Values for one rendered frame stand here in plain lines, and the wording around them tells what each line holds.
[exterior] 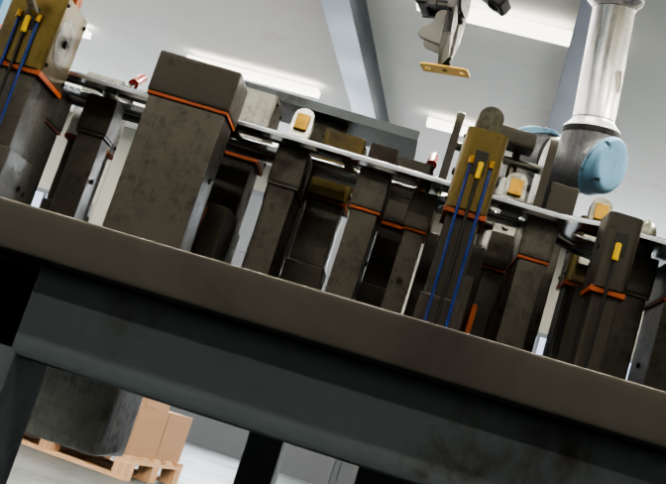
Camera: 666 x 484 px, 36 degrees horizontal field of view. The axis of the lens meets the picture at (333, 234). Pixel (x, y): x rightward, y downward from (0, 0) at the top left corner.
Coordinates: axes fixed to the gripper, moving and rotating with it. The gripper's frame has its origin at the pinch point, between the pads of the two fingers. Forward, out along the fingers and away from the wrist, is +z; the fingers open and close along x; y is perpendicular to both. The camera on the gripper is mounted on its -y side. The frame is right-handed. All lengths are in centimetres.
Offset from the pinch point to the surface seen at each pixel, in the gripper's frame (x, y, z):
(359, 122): -12.9, 16.9, 9.4
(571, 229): 4.5, -26.8, 26.0
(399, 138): -16.6, 9.6, 10.1
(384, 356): 86, -24, 57
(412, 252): 11.2, -5.0, 35.5
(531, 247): 11.1, -22.4, 31.3
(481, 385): 85, -31, 57
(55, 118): 23, 55, 27
